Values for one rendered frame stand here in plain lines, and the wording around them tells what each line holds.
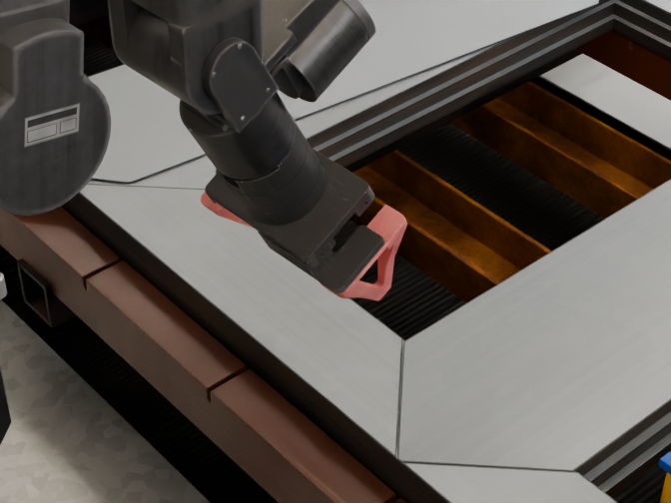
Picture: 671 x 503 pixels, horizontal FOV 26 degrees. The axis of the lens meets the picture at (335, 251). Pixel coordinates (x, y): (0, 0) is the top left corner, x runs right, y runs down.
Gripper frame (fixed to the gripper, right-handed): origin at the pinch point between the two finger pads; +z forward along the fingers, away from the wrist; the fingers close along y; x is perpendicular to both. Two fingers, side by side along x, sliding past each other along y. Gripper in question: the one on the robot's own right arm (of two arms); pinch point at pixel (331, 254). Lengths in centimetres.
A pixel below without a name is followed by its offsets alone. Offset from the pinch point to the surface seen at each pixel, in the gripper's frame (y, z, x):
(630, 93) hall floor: 80, 163, -100
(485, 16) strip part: 29, 35, -39
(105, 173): 34.6, 14.5, 1.9
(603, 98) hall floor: 83, 160, -96
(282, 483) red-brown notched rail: 0.3, 15.9, 13.7
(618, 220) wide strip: -2.2, 27.3, -23.1
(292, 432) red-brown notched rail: 1.4, 13.9, 10.2
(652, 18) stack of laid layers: 18, 43, -51
